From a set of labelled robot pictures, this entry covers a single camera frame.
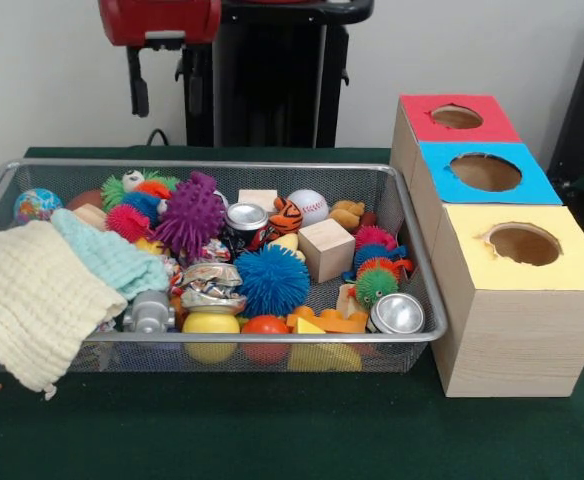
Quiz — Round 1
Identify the plain wooden cube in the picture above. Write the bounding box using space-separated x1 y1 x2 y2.
297 218 356 284

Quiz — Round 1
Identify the mint green cloth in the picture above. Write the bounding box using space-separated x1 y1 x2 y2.
50 208 170 301

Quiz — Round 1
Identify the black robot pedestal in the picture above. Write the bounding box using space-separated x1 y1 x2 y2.
165 0 375 149

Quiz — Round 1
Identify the clear mesh bin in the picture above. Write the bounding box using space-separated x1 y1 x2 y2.
0 158 448 374

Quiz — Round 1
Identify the red orange ball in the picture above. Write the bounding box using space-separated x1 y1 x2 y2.
242 315 291 364

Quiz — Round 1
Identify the purple spiky ball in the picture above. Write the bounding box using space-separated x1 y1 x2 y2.
153 171 227 259

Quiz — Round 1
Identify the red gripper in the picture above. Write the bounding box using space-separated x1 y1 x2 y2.
98 0 223 119

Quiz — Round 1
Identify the wooden box with three holes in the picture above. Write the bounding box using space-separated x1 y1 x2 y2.
389 95 584 399

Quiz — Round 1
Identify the red silver soda can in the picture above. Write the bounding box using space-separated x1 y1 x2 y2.
369 293 426 336

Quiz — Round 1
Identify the red black can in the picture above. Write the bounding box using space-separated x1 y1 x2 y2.
223 202 271 253

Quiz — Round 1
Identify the blue spiky ball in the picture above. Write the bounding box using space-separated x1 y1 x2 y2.
234 245 311 319

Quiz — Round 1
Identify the crushed printed can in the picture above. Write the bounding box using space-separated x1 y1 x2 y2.
177 262 245 313

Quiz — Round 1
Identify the yellow ball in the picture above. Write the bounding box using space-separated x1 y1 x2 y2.
182 311 241 363

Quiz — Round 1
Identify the cream knitted cloth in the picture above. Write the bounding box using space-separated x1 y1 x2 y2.
0 220 129 401

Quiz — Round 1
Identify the small globe ball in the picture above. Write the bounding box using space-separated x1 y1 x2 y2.
13 188 63 225

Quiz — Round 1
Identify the white baseball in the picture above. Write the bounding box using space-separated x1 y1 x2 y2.
286 189 330 228

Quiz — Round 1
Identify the bag of coloured spiky balls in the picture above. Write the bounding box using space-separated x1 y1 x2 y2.
344 225 414 308

